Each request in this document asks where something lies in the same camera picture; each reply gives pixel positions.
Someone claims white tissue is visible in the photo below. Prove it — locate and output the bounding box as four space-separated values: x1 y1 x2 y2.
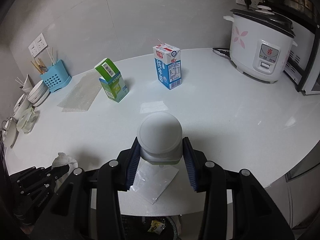
52 152 79 192

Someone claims clear plastic zip bag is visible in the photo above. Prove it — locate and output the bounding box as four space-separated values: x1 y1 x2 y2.
130 161 179 205

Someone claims bubble wrap sheet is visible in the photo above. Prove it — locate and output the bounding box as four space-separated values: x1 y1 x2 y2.
58 70 101 112

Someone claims white plastic bottle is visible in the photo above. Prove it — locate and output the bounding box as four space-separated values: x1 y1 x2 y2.
137 112 183 165

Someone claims dark mesh trash basket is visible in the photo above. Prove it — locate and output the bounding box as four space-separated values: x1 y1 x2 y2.
121 215 182 239

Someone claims clear glass food container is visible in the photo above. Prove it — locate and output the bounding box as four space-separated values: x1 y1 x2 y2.
16 107 37 134

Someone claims yellow wrapper in basket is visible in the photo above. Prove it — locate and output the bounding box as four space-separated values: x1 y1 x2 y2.
148 220 165 235

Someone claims stack of white plates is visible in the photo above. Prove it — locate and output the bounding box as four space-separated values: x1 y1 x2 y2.
27 80 50 107

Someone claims blue plastic utensil holder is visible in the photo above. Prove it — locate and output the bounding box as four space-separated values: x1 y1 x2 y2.
40 60 72 93

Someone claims green open cardboard box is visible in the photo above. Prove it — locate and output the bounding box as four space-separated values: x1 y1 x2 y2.
95 58 129 102

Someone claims white microwave oven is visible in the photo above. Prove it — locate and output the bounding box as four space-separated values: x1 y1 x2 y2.
284 21 319 95

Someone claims white rice cooker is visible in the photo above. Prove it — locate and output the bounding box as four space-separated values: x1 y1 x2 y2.
223 5 298 83

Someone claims blue white milk carton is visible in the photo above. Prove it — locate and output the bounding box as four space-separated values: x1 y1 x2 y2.
153 43 182 90

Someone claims black power cord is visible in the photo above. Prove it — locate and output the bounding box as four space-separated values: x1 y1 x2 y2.
212 47 232 59

